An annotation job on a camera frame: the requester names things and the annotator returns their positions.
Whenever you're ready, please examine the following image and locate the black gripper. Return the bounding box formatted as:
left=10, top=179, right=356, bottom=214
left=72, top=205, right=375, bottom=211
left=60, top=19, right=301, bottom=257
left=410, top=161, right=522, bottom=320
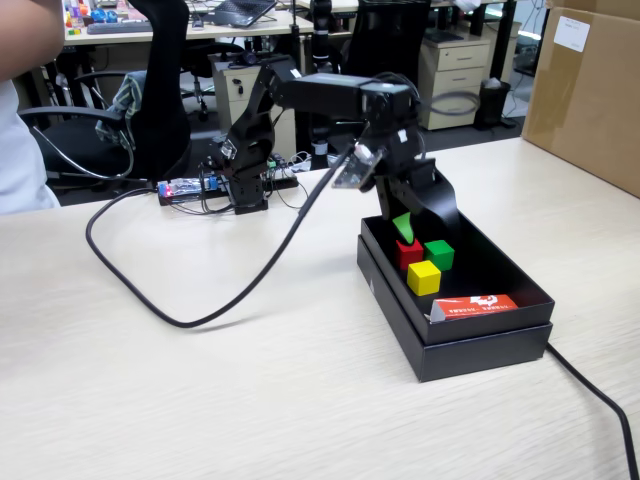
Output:
left=370, top=122, right=462, bottom=247

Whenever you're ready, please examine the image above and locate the yellow cube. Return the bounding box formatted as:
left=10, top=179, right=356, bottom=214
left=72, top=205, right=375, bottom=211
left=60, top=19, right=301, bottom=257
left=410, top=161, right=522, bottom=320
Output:
left=406, top=259, right=443, bottom=297

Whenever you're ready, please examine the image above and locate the person bare forearm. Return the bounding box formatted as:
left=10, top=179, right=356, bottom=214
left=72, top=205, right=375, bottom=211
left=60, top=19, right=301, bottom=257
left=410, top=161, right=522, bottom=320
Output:
left=0, top=0, right=67, bottom=82

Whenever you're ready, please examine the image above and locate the black cardboard box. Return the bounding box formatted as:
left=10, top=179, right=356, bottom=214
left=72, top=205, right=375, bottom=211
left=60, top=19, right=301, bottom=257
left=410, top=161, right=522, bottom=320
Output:
left=356, top=204, right=556, bottom=384

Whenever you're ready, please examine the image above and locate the large brown cardboard box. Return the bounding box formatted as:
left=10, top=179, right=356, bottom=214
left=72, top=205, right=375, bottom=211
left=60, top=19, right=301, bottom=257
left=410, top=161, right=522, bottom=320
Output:
left=520, top=0, right=640, bottom=199

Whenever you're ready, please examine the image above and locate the red cube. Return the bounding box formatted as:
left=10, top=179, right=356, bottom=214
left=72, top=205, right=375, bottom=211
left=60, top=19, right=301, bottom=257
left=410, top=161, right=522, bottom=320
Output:
left=394, top=238, right=425, bottom=272

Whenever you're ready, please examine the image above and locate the green cube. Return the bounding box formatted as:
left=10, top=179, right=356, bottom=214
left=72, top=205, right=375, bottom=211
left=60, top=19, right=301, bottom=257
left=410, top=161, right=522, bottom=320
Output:
left=423, top=239, right=456, bottom=273

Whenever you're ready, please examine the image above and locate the orange carton with white print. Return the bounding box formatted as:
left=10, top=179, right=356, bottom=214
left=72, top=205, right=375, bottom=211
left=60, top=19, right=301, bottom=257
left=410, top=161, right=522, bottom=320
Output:
left=424, top=293, right=519, bottom=325

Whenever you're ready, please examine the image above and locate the black pole with white bands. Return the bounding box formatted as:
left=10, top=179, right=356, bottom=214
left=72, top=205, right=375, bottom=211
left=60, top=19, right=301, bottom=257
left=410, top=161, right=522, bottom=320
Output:
left=307, top=0, right=336, bottom=158

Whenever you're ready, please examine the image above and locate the black trash bin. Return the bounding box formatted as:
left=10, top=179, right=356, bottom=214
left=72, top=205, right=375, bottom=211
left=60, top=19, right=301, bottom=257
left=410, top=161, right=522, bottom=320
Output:
left=473, top=78, right=513, bottom=132

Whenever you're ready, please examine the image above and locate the beige three-drawer cabinet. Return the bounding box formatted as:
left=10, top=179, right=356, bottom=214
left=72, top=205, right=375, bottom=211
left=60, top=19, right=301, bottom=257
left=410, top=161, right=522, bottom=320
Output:
left=414, top=37, right=492, bottom=132

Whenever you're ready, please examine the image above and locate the black mesh office chair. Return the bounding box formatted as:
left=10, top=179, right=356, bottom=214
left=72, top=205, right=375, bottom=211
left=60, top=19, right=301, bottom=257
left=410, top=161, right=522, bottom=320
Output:
left=339, top=0, right=432, bottom=86

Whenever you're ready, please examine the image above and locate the white desk with black legs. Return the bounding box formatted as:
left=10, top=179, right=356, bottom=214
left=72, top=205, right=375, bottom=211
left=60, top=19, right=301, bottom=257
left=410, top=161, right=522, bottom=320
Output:
left=277, top=0, right=519, bottom=84

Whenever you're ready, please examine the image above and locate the beige drawer cabinet with keyhole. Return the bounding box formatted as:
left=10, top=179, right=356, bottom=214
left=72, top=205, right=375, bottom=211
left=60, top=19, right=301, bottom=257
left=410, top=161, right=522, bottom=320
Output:
left=208, top=52, right=297, bottom=162

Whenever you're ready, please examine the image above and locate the white shipping label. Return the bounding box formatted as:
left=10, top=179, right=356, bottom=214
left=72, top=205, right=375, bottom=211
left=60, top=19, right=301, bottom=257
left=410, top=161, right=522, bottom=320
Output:
left=553, top=15, right=592, bottom=54

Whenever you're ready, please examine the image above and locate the black webcam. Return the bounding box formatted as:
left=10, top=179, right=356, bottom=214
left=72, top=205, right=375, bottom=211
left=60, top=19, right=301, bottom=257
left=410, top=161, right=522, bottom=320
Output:
left=228, top=49, right=262, bottom=69

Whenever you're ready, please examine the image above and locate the electronics board with red LED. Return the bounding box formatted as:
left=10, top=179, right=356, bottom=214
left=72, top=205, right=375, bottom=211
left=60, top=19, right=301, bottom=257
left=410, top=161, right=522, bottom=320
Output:
left=156, top=169, right=301, bottom=207

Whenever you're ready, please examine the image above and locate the black laptop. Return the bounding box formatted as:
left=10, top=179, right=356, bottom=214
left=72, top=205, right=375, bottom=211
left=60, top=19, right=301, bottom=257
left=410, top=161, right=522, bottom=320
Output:
left=206, top=0, right=279, bottom=29

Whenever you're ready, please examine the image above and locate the black high-back office chair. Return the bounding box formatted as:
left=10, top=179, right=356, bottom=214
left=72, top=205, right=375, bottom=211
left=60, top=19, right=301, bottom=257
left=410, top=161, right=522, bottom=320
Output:
left=17, top=0, right=194, bottom=190

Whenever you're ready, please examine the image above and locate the white office desk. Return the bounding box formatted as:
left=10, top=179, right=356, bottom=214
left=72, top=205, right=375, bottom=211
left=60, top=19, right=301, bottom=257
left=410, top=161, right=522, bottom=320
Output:
left=62, top=8, right=316, bottom=49

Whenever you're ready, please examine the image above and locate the striped green cloth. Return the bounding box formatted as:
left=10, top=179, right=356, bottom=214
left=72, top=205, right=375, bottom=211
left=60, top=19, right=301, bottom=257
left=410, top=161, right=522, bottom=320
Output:
left=94, top=69, right=149, bottom=152

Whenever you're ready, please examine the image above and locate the black keyboard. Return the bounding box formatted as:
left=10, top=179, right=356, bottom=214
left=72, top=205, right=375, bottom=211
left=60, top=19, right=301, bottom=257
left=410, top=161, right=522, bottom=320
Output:
left=86, top=19, right=154, bottom=36

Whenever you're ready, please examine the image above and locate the person white shirt torso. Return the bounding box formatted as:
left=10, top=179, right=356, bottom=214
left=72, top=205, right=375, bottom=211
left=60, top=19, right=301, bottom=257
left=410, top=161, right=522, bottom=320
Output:
left=0, top=78, right=62, bottom=216

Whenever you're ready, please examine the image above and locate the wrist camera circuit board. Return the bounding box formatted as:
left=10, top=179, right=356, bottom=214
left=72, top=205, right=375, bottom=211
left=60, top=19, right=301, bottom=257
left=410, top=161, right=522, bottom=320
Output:
left=330, top=141, right=386, bottom=192

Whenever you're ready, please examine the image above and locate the long black power cable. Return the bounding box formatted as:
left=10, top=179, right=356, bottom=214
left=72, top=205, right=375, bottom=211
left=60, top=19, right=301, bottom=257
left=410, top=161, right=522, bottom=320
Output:
left=544, top=342, right=640, bottom=480

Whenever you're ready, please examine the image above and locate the thick black camera cable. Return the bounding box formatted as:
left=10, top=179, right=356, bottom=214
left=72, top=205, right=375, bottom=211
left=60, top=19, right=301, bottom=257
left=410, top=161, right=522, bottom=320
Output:
left=84, top=148, right=352, bottom=330

